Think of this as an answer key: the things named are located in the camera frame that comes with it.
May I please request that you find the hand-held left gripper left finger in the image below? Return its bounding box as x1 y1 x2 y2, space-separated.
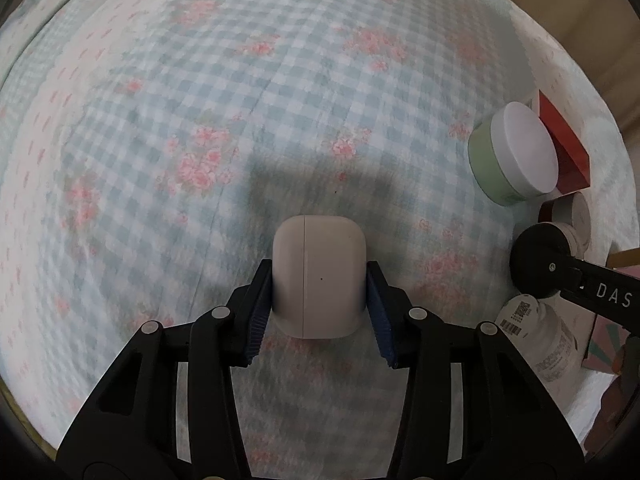
56 259 273 480

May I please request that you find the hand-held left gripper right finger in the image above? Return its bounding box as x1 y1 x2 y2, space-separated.
365 260 586 480

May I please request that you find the white earbud case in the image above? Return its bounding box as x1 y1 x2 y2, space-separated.
271 215 370 340

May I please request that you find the dark red jar white lid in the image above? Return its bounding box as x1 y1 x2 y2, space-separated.
537 192 593 257

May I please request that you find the yellow box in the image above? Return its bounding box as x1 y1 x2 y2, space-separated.
606 247 640 269

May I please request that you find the white bottle with barcode label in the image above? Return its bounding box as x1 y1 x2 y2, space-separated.
495 294 594 402

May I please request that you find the pink and teal striped box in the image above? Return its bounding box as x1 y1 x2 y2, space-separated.
582 314 636 376

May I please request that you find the green jar with white lid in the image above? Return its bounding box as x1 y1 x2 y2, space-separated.
467 101 559 207

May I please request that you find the red box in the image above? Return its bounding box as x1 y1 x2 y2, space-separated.
537 91 592 195

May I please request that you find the checked floral blanket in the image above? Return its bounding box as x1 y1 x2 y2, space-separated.
0 0 591 466

